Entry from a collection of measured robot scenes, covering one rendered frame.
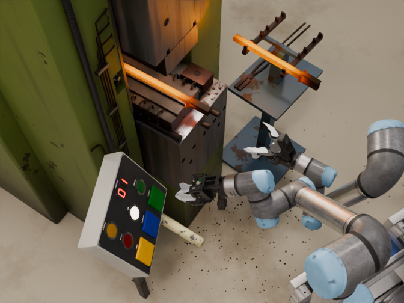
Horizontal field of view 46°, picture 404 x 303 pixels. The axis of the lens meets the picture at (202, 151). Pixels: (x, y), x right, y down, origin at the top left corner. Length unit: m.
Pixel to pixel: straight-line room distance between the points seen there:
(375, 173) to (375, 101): 1.87
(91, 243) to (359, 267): 0.77
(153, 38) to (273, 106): 0.97
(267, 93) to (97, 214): 1.17
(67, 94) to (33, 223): 1.52
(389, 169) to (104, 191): 0.90
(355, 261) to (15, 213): 2.21
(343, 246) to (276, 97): 1.26
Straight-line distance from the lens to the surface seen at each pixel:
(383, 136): 1.63
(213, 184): 1.56
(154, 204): 1.71
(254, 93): 2.37
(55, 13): 1.36
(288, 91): 2.40
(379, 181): 1.59
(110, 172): 1.60
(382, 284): 2.03
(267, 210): 1.53
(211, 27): 2.24
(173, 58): 1.69
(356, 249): 1.23
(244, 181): 1.49
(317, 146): 3.11
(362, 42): 3.78
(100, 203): 1.56
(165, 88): 2.01
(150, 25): 1.48
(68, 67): 1.48
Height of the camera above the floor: 2.56
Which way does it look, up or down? 58 degrees down
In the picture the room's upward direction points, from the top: straight up
